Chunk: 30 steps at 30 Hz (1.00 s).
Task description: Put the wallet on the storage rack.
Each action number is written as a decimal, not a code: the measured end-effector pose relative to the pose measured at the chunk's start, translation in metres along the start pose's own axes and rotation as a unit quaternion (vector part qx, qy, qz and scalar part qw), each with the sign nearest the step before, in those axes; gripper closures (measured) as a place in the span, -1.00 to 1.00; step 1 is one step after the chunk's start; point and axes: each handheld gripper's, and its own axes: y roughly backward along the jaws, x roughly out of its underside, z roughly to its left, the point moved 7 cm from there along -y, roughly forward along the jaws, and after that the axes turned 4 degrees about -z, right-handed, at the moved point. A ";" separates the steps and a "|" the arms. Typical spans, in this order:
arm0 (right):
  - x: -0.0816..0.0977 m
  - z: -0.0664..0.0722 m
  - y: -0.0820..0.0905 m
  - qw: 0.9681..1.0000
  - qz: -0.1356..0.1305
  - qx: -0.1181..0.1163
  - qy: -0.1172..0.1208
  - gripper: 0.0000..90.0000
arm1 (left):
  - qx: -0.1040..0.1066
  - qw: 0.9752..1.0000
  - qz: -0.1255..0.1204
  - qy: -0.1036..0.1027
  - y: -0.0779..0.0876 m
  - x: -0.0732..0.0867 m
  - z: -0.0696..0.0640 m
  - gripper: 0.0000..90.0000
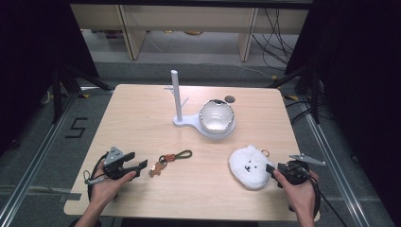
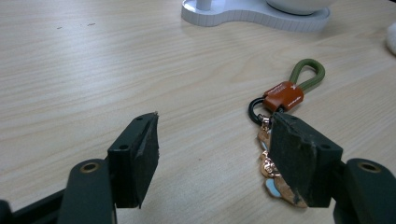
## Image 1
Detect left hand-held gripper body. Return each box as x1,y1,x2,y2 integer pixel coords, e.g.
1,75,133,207
102,146,137,182

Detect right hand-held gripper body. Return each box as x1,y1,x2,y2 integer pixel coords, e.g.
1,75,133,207
277,152,327,187

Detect white plush bear pouch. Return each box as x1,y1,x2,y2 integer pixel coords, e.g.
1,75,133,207
228,144,274,191

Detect person's right hand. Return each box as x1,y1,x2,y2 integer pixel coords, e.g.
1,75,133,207
272,168,320,219

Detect person's left hand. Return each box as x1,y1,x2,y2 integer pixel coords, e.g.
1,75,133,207
89,169,138,210

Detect grey tape strip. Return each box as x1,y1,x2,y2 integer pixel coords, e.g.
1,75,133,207
57,191,82,203

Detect white bowl with dark rim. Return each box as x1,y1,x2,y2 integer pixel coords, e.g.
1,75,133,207
199,98,236,133

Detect black metal stand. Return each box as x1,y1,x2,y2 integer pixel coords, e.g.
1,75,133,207
51,61,115,125
267,64,322,125

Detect dark curtain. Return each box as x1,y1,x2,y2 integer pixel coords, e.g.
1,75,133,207
0,0,100,157
284,0,401,223

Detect light wooden desk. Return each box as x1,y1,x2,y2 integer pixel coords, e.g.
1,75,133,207
69,3,310,62

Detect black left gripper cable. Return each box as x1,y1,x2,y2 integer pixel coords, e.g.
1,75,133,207
82,152,110,202

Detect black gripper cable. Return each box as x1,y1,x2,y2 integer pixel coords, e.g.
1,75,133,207
82,152,110,202
301,168,349,227

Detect keychain with olive cord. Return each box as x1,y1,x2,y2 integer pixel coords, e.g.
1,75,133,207
148,149,194,179

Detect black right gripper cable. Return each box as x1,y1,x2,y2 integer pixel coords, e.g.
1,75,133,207
301,168,349,227

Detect aluminium floor rail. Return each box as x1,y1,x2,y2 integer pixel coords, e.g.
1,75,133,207
0,92,79,227
301,102,372,227

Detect white stand with post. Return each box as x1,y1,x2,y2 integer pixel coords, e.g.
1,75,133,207
163,69,236,140

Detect white floor cable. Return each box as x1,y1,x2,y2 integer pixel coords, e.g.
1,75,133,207
234,61,276,80

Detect black hanging cables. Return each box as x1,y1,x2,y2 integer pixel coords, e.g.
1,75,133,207
251,8,300,73

